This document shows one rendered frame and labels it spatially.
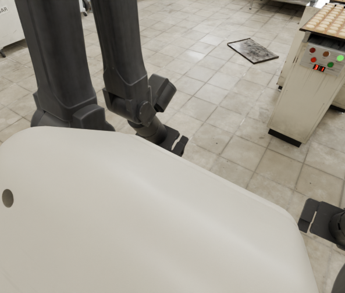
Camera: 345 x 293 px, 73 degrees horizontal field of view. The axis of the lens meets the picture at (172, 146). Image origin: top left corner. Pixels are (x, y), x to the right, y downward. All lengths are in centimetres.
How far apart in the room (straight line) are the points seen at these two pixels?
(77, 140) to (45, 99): 19
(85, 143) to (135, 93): 26
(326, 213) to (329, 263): 127
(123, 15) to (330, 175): 201
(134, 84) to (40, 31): 16
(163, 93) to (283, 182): 158
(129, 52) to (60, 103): 13
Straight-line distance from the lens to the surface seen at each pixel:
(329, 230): 54
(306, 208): 56
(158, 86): 50
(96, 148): 16
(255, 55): 346
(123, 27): 37
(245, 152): 206
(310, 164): 219
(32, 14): 30
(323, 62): 181
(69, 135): 17
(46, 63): 31
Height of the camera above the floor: 149
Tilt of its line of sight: 48 degrees down
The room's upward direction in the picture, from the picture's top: straight up
